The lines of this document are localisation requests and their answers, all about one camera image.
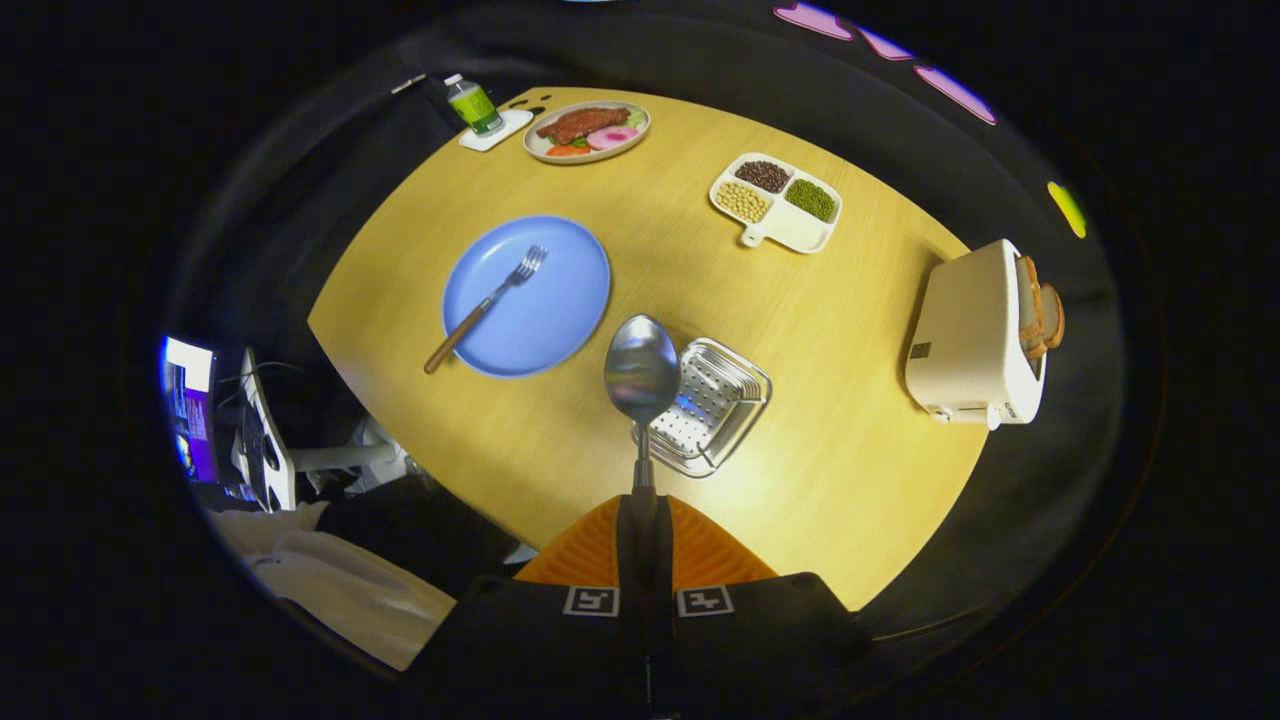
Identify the white metal frame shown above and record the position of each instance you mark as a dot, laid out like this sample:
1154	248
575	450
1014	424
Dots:
335	457

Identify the toast slice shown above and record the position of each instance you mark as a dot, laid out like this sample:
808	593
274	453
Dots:
1029	300
1054	316

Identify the computer monitor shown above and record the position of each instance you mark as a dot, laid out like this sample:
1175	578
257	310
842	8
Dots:
190	410

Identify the brown steak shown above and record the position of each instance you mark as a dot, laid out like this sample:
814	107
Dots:
582	124

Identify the plate with food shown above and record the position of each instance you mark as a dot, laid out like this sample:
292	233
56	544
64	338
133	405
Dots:
540	147

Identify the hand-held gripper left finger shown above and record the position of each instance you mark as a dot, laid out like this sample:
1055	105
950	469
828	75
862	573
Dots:
628	545

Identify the green drink bottle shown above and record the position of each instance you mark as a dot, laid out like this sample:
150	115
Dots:
474	105

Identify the white divided dish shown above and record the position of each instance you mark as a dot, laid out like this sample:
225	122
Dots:
800	232

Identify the pile of soy beans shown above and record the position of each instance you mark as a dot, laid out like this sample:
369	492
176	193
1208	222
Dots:
742	202

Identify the white cloth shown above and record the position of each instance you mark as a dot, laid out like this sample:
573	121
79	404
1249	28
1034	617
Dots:
340	600

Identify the green lettuce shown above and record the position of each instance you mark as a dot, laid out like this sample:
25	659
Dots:
637	117

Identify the pile of red beans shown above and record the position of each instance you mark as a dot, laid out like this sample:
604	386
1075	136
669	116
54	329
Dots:
762	176

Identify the pile of green beans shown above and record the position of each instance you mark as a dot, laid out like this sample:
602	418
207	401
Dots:
810	199

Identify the orange carrot slice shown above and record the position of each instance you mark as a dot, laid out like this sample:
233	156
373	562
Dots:
567	151

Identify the metal drain basket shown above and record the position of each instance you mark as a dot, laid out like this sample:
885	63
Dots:
715	400

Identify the white square coaster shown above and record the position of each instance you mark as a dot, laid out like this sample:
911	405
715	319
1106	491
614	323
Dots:
505	132

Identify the pink ham slice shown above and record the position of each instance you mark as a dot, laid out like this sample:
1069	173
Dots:
613	138

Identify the blue plate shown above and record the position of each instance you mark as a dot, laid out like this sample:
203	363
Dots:
550	320

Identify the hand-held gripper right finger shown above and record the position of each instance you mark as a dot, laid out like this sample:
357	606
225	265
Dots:
665	545

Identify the silver clip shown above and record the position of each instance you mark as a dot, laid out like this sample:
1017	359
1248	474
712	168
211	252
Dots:
408	83

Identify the white toaster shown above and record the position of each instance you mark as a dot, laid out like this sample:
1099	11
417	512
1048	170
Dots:
965	340

